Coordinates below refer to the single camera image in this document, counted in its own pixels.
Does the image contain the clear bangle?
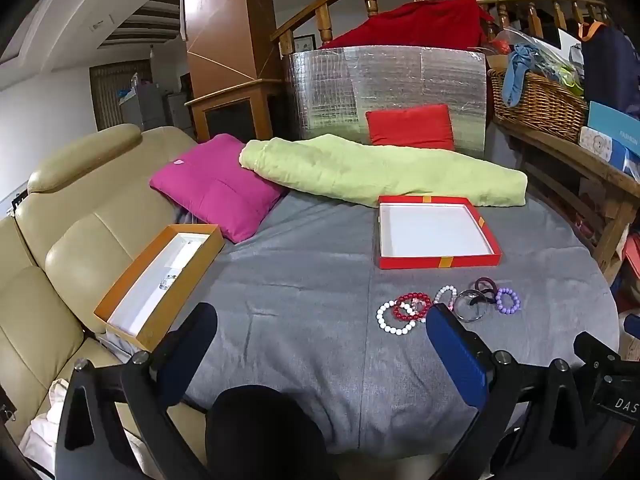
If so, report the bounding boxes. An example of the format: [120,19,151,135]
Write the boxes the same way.
[453,289,488,322]

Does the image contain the magenta pillow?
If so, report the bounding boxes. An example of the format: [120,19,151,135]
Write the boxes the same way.
[149,133,288,243]

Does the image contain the pink and white bead bracelet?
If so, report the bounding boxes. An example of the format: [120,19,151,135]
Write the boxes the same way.
[433,285,459,311]

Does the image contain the wooden bench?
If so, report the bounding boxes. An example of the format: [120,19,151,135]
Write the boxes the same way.
[492,117,640,286]

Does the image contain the green rolled blanket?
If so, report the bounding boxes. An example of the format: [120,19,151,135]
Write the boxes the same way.
[239,133,529,209]

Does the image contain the red bead bracelet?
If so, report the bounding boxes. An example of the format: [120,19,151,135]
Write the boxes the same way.
[393,291,433,322]

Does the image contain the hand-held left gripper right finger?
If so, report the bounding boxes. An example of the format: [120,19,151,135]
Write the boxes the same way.
[425,303,608,480]

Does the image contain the grey refrigerator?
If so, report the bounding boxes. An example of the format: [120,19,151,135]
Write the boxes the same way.
[119,82,168,131]

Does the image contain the yellow-green cloth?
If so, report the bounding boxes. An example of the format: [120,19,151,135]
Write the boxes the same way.
[547,60,584,96]

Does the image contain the purple bead bracelet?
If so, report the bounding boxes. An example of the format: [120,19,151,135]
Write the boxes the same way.
[494,287,521,315]

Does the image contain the red box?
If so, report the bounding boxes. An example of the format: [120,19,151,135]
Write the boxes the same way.
[376,195,502,271]

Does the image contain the red blanket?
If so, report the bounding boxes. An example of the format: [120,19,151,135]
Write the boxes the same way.
[320,0,493,51]

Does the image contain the blue box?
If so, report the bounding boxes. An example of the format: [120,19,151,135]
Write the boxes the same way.
[587,101,640,163]

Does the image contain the blue cloth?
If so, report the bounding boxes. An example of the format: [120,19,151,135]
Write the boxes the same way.
[501,44,551,108]

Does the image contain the silver foil panel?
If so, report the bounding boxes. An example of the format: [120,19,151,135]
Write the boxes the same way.
[285,45,488,158]

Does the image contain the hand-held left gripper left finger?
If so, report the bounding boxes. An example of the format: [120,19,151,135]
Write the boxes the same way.
[55,302,219,480]

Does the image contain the red cushion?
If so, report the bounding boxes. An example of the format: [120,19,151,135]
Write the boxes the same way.
[365,104,456,152]

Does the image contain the orange box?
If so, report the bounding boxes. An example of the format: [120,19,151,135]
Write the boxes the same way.
[93,224,226,352]

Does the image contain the beige leather sofa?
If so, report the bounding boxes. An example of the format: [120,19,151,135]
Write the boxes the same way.
[0,123,211,466]

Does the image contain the white cloth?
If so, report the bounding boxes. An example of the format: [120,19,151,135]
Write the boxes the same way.
[20,377,166,480]

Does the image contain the dark purple hair tie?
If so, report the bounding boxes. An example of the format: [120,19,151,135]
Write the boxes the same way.
[472,276,498,306]

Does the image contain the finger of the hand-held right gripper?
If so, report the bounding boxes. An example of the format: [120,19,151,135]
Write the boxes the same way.
[573,331,623,376]

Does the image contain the navy bag with orange strap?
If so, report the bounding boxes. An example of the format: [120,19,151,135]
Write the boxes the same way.
[580,20,640,121]

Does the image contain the wicker basket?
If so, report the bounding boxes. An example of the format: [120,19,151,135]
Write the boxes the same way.
[487,67,588,143]

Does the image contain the wooden cabinet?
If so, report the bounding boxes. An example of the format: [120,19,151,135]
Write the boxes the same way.
[185,79,287,143]

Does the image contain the wooden railing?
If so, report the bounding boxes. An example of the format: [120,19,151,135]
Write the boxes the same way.
[270,0,611,56]

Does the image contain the white patterned box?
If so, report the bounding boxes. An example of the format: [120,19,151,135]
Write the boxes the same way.
[579,126,628,166]

